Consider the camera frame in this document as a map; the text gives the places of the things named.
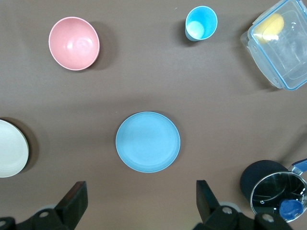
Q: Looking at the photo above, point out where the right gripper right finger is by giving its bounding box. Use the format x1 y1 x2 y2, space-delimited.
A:
193 180 243 230

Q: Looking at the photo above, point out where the black round holder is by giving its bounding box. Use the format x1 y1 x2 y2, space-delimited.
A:
249 170 307 223

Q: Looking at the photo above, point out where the pink bowl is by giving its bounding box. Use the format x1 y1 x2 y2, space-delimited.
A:
48 16 100 71

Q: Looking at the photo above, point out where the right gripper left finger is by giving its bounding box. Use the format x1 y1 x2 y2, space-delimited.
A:
16 181 88 230

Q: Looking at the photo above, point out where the yellow sponge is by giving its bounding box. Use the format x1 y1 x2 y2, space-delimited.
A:
254 13 285 45

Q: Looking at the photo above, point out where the beige plate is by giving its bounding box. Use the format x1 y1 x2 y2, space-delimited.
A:
0 119 30 178

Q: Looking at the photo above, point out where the blue cup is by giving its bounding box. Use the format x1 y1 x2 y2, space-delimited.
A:
185 5 218 42

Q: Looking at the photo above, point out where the dark blue pot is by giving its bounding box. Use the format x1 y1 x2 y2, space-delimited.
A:
239 159 307 204

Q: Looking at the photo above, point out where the blue plate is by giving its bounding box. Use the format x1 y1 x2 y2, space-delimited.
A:
115 111 181 173

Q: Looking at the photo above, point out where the clear plastic container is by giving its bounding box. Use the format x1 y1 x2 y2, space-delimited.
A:
240 0 307 92

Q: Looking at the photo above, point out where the brown tablecloth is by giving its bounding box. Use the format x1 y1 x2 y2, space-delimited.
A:
0 0 307 230

